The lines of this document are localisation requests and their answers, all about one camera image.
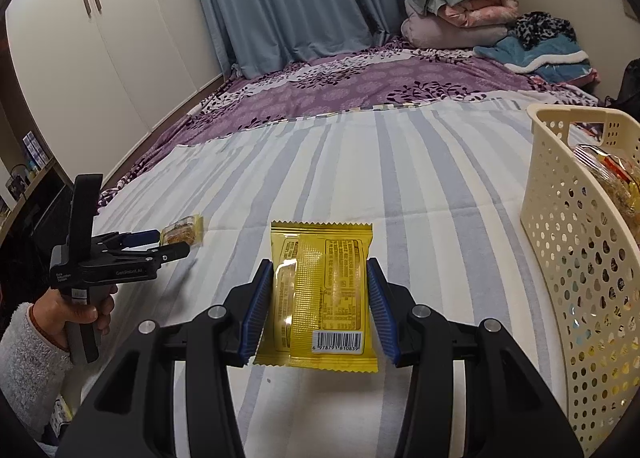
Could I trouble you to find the white wardrobe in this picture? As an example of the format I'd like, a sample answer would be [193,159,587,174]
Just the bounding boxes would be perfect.
[5,0,226,174]

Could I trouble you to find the black bag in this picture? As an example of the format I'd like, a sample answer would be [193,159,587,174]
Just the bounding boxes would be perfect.
[605,58,640,119]

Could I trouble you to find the cream perforated plastic basket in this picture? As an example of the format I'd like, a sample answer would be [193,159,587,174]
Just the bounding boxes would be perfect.
[520,104,640,456]

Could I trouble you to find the person's left hand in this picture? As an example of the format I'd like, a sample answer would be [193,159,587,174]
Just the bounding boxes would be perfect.
[29,283,120,352]

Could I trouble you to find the blue white boxes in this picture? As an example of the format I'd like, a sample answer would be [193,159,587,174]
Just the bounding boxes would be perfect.
[22,130,51,164]

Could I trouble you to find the person's left forearm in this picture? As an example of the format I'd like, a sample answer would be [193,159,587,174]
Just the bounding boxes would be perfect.
[0,302,73,444]

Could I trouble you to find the yellow biscuit packet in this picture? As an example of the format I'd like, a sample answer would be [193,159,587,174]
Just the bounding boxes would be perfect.
[160,214,203,246]

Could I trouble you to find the yellow snack packet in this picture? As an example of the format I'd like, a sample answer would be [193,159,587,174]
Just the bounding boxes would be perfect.
[252,220,379,373]

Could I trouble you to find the striped bedsheet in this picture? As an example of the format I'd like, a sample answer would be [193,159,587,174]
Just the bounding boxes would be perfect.
[50,98,640,458]

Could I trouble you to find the clear-wrapped cake packet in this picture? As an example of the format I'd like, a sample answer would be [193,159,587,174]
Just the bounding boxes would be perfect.
[572,143,640,219]

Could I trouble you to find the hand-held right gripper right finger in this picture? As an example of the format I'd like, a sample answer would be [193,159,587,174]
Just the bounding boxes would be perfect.
[366,258,586,458]

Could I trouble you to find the purple floral blanket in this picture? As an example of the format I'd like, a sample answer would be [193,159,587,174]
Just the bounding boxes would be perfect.
[97,35,601,214]

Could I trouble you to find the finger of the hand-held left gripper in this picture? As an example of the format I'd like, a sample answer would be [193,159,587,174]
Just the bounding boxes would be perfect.
[120,242,192,267]
[92,230,161,249]

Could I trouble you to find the blue curtain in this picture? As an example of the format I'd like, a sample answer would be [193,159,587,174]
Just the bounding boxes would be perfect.
[182,0,488,79]

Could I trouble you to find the leopard print cloth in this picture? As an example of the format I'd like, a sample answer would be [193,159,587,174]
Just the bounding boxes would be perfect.
[507,11,578,51]

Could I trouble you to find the pink folded quilt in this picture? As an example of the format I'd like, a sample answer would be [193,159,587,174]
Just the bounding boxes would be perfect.
[401,0,521,49]

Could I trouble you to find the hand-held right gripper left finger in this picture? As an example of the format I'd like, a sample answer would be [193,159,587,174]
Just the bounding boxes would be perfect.
[55,258,275,458]

